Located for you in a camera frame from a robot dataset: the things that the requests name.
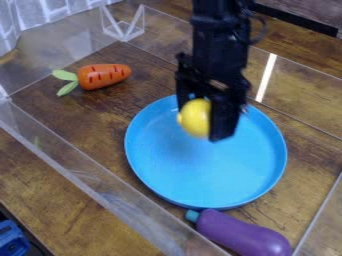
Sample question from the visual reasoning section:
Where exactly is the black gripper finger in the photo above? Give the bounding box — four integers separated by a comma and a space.
209, 88, 247, 142

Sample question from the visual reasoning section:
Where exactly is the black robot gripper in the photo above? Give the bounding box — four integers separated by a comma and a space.
175, 0, 255, 109

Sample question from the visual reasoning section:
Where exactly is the yellow toy lemon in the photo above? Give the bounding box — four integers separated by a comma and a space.
177, 98, 211, 138

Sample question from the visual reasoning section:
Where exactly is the round blue plastic tray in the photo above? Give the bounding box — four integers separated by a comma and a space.
124, 96, 287, 209

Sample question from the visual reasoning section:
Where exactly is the orange toy carrot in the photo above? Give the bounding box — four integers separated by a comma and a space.
52, 64, 132, 97

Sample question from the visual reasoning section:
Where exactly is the dark wooden baseboard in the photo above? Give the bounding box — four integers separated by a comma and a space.
254, 0, 342, 38

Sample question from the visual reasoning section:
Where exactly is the purple toy eggplant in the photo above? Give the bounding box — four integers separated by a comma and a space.
186, 209, 291, 256

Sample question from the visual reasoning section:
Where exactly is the white sheer curtain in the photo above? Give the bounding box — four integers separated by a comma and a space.
0, 0, 123, 56

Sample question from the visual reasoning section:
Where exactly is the blue device at corner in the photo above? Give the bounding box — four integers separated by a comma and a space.
0, 220, 30, 256

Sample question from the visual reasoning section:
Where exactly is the clear acrylic enclosure wall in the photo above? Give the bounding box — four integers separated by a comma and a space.
0, 0, 342, 256

